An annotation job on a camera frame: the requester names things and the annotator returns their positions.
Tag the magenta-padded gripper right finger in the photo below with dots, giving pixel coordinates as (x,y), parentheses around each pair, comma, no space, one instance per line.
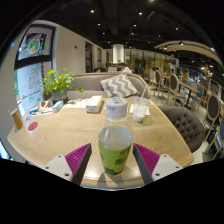
(164,165)

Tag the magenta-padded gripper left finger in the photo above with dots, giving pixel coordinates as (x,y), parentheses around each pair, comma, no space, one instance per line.
(60,166)

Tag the clear green-labelled drink bottle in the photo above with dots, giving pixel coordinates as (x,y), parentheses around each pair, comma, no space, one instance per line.
(115,150)

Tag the grey tufted chair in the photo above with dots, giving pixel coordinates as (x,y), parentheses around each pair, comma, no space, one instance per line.
(183,125)

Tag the flat round red coaster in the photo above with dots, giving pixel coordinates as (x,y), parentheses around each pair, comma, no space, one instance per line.
(32,126)

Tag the white paper napkin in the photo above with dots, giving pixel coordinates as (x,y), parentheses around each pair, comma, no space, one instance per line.
(147,111)

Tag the clear plastic cup with straw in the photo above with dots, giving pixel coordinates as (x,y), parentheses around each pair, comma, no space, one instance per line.
(140,113)

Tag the small light blue box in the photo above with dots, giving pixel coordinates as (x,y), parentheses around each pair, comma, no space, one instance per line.
(57,106)

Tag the brown paper cup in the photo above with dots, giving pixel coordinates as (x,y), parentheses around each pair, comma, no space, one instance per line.
(16,119)

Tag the printed white leaflet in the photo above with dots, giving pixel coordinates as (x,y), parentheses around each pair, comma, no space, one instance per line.
(76,104)

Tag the white rectangular box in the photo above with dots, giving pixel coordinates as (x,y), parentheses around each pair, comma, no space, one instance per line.
(94,104)

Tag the group of dining chairs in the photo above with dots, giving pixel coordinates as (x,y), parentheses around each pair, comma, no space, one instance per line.
(174,84)

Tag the green potted plant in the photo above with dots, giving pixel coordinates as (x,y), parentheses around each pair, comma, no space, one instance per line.
(58,81)

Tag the grey curved sofa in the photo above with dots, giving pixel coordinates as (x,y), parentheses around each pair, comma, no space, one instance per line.
(88,83)

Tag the person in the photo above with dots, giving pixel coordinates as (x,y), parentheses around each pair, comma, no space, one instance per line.
(185,77)
(126,69)

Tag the window with festive decals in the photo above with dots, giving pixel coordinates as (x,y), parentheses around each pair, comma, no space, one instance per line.
(30,80)

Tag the grey chevron pillow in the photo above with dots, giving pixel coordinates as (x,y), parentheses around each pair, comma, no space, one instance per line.
(119,86)

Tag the group of ceiling lights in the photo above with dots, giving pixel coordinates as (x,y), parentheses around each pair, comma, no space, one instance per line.
(140,13)

